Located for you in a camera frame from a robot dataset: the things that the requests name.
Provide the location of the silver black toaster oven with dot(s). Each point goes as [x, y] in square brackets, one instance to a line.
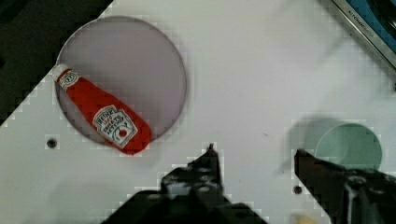
[375, 21]

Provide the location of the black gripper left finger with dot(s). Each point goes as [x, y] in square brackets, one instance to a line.
[187, 195]

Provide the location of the round grey plate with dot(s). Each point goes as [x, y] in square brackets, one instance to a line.
[134, 61]

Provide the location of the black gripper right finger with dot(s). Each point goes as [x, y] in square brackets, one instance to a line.
[348, 196]

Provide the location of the red ketchup bottle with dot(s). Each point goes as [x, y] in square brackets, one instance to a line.
[112, 119]

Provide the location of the light green mug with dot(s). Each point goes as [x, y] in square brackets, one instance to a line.
[351, 145]

